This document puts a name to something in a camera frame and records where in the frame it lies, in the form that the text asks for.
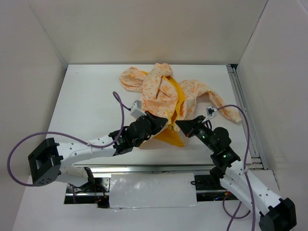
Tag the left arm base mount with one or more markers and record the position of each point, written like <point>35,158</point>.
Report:
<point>97,194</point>

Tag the aluminium frame rail front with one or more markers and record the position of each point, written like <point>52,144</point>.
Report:
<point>125,169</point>

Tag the white cover sheet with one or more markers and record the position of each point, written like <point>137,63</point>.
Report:
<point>152,190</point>

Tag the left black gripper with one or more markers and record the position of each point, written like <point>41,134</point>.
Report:
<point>157,122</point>

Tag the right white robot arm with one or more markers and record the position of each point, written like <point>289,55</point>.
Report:
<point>269,211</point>

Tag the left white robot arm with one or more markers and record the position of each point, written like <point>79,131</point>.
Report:
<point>52,161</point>

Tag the aluminium frame rail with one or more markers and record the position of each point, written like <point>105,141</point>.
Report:
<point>256,152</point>
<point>125,169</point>

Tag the aluminium frame rail right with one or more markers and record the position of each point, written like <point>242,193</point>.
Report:
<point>256,152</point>

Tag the yellow and patterned jacket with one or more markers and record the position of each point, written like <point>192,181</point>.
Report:
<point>163,96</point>

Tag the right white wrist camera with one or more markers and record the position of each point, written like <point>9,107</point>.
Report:
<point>210,113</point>

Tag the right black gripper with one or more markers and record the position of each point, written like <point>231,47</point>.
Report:
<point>188,126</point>

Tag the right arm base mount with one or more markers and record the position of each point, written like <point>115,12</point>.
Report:
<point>208,189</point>

